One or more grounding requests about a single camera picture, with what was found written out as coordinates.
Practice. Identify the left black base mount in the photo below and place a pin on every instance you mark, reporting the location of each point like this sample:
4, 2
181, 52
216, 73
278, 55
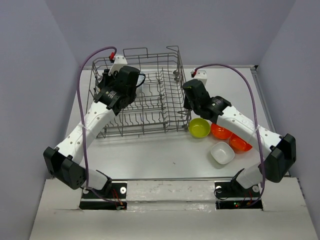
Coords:
114, 200

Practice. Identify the green plastic bowl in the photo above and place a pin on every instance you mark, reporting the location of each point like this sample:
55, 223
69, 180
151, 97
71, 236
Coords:
199, 128

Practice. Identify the orange square plastic bowl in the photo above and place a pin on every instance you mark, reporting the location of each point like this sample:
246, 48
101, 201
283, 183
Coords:
238, 144

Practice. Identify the grey wire dish rack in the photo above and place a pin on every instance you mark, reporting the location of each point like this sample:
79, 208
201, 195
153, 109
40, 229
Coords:
159, 102

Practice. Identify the white round bowl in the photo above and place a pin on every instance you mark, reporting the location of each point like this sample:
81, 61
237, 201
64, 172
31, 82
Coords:
140, 82

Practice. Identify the white square bowl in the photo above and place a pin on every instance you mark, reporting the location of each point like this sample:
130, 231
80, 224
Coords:
222, 153

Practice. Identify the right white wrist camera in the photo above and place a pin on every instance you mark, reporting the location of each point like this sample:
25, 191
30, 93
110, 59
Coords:
200, 75

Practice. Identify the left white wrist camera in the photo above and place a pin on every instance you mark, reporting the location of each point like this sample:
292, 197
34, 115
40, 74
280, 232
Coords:
118, 61

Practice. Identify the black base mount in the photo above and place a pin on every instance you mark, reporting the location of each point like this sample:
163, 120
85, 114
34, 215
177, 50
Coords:
114, 200
227, 199

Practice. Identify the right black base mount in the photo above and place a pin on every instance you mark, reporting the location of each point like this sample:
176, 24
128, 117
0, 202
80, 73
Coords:
227, 199

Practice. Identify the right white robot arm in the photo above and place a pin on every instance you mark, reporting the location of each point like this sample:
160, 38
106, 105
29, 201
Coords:
278, 152

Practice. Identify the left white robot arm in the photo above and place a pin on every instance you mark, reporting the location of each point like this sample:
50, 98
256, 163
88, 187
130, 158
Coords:
68, 161

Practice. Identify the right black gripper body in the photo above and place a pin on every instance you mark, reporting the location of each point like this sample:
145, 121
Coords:
189, 105

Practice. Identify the orange round plastic bowl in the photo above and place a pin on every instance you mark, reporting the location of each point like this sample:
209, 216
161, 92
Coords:
220, 132

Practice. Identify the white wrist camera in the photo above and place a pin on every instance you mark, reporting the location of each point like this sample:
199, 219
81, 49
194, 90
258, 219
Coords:
200, 75
118, 61

